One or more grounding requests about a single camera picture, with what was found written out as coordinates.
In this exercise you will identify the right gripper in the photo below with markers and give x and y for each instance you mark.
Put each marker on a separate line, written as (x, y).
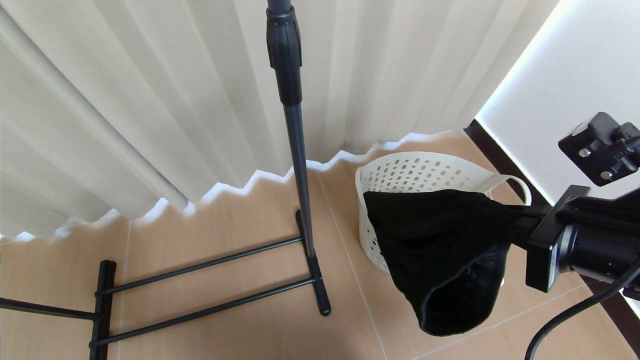
(600, 255)

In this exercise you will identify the black shorts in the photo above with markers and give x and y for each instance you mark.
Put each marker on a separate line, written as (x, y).
(435, 240)

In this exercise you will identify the white laundry basket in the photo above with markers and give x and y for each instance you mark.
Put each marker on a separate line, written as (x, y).
(420, 172)

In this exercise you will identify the black clothes rack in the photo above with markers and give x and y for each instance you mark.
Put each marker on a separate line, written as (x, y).
(285, 60)

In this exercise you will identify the beige curtain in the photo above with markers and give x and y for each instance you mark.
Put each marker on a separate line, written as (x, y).
(150, 100)

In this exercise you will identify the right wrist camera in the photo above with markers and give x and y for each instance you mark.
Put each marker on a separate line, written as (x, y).
(595, 147)

